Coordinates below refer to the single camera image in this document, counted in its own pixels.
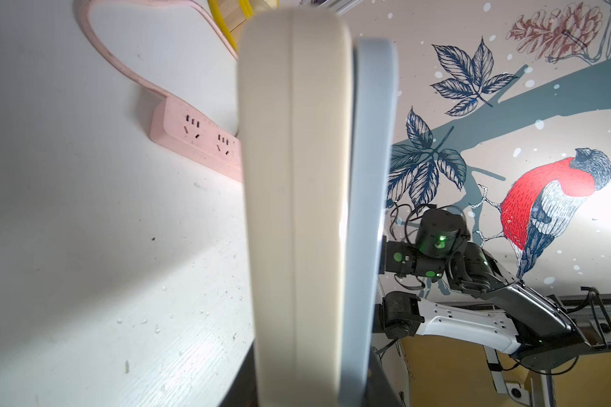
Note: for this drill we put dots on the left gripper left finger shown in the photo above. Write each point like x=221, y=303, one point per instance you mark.
x=243, y=391

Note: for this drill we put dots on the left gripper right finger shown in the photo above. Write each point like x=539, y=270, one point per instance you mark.
x=378, y=392

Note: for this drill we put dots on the cream blue electronic scale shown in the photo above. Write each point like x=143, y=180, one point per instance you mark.
x=316, y=116

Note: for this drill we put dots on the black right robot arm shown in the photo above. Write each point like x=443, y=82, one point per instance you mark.
x=533, y=330

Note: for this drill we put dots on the pink power strip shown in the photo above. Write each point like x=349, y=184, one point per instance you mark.
x=184, y=130

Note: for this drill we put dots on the yellow bowl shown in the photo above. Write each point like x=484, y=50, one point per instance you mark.
x=231, y=15

